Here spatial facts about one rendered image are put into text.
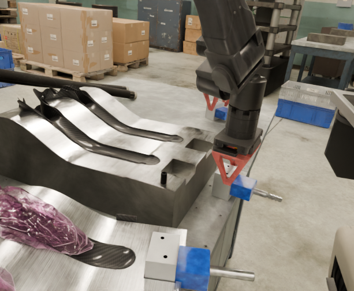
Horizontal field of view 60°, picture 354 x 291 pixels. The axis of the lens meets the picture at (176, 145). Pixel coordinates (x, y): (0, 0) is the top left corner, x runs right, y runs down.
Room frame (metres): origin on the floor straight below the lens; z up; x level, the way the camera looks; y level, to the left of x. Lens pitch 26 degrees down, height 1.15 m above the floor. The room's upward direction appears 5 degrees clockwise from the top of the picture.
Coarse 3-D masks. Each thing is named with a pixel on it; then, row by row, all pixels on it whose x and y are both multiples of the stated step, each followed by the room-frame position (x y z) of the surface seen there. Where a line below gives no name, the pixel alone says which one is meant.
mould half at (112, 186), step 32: (96, 96) 0.70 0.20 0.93; (0, 128) 0.52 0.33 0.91; (32, 128) 0.50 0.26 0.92; (96, 128) 0.59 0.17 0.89; (160, 128) 0.64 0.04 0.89; (192, 128) 0.65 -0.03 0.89; (0, 160) 0.53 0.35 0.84; (32, 160) 0.49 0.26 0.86; (64, 160) 0.47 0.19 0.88; (96, 160) 0.48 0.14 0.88; (192, 160) 0.50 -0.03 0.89; (64, 192) 0.47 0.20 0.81; (96, 192) 0.44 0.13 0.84; (128, 192) 0.42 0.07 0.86; (160, 192) 0.40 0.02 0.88; (192, 192) 0.47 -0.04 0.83; (160, 224) 0.40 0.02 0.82
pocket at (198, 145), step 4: (192, 140) 0.59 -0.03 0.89; (196, 140) 0.59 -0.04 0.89; (200, 140) 0.59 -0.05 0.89; (188, 144) 0.57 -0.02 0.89; (192, 144) 0.59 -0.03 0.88; (196, 144) 0.59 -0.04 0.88; (200, 144) 0.59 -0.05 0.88; (204, 144) 0.59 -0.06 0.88; (208, 144) 0.58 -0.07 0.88; (212, 144) 0.58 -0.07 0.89; (192, 148) 0.60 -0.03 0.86; (196, 148) 0.59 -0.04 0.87; (200, 148) 0.59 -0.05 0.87; (204, 148) 0.59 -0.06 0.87; (208, 148) 0.58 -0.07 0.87; (208, 152) 0.56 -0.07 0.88
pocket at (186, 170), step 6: (174, 162) 0.49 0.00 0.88; (180, 162) 0.49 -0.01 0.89; (186, 162) 0.49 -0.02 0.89; (168, 168) 0.48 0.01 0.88; (174, 168) 0.49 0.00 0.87; (180, 168) 0.49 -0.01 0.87; (186, 168) 0.49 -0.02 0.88; (192, 168) 0.48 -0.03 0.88; (174, 174) 0.48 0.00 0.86; (180, 174) 0.49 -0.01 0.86; (186, 174) 0.48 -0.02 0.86; (192, 174) 0.47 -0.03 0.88; (186, 180) 0.45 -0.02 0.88
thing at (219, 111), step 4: (216, 104) 0.96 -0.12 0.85; (220, 104) 0.97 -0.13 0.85; (224, 104) 0.99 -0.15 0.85; (216, 108) 0.96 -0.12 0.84; (220, 108) 0.96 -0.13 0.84; (224, 108) 0.97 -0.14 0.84; (208, 112) 0.97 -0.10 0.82; (212, 112) 0.96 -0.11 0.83; (216, 112) 0.95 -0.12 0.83; (220, 112) 0.94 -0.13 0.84; (224, 112) 0.93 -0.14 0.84; (208, 116) 0.97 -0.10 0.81; (212, 116) 0.96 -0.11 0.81; (216, 116) 0.95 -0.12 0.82; (220, 116) 0.94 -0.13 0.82; (224, 116) 0.93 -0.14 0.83
